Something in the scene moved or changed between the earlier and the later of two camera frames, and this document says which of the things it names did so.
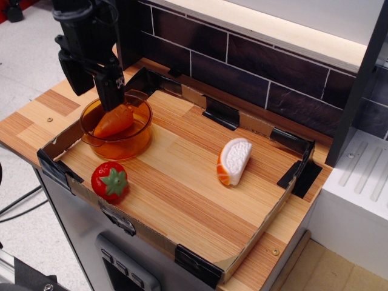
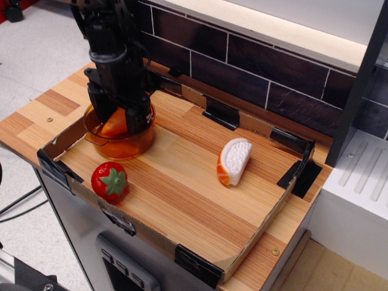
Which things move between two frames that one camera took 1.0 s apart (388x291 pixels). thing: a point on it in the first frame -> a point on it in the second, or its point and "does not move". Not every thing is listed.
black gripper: [90, 30] -> [125, 75]
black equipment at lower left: [27, 278] does not move
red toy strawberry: [109, 180] does not move
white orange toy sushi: [233, 160] does not move
